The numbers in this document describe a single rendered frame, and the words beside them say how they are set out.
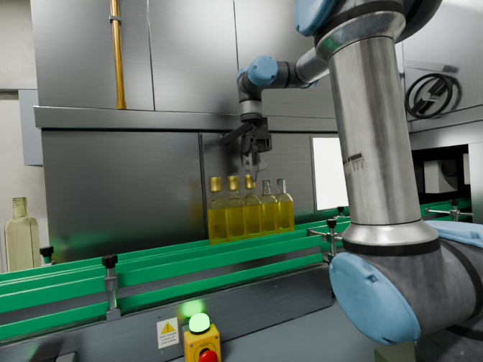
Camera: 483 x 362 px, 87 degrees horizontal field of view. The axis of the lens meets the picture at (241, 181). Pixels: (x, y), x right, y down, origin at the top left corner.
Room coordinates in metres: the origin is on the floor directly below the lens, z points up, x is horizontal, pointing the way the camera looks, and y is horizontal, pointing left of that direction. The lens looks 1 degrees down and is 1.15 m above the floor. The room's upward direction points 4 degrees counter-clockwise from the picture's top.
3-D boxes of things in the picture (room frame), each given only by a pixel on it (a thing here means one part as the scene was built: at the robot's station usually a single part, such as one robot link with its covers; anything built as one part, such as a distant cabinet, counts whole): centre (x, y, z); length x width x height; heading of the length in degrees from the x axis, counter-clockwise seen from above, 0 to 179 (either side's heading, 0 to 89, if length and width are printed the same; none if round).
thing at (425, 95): (1.25, -0.95, 1.49); 0.21 x 0.05 x 0.21; 23
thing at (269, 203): (0.85, -0.08, 0.99); 0.06 x 0.06 x 0.21; 24
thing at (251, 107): (0.84, -0.05, 1.37); 0.08 x 0.08 x 0.05
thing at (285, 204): (0.87, -0.14, 0.99); 0.06 x 0.06 x 0.21; 23
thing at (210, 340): (0.56, 0.11, 0.79); 0.07 x 0.07 x 0.07; 23
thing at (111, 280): (0.51, 0.28, 0.94); 0.07 x 0.04 x 0.13; 23
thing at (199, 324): (0.56, 0.11, 0.84); 0.05 x 0.05 x 0.03
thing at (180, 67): (1.53, -0.33, 1.44); 2.34 x 0.79 x 1.38; 113
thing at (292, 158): (1.09, -0.28, 1.15); 0.90 x 0.03 x 0.34; 113
